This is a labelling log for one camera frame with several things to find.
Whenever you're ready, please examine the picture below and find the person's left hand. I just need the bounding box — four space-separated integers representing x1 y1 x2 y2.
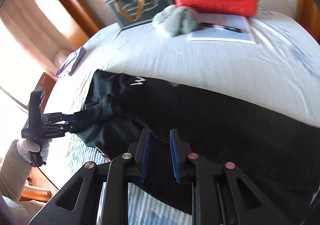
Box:
16 138 52 163

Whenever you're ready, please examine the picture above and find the black gift bag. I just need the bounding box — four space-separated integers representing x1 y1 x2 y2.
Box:
105 0 176 31

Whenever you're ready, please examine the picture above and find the black pen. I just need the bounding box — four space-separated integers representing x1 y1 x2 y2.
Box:
200 22 245 33

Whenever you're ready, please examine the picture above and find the black cable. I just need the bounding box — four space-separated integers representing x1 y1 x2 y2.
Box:
31 156 60 191

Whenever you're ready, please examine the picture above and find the grey fluffy plush toy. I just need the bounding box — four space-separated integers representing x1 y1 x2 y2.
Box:
153 5 201 38

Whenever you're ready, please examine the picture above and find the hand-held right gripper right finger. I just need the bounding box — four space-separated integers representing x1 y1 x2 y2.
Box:
169 129 292 225

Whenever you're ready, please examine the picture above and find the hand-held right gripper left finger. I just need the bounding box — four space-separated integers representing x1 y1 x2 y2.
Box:
29 128 152 225

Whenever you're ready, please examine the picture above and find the white paper sheet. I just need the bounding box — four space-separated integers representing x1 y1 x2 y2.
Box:
186 13 258 45

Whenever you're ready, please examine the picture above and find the black garment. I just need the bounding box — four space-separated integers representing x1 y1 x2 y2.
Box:
80 70 320 218

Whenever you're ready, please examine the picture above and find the person's left forearm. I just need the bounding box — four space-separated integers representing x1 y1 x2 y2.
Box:
0 142 33 202

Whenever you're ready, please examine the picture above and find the dark wooden nightstand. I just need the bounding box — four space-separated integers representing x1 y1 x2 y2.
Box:
35 72 55 115

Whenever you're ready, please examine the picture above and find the glossy wooden wardrobe panel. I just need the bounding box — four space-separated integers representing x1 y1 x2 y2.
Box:
0 0 88 75

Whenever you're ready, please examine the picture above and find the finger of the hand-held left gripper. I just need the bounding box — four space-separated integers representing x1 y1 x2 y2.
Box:
44 112 84 123
45 122 82 133

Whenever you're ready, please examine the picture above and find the purple folded cloth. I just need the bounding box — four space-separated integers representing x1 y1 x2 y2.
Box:
54 47 87 79

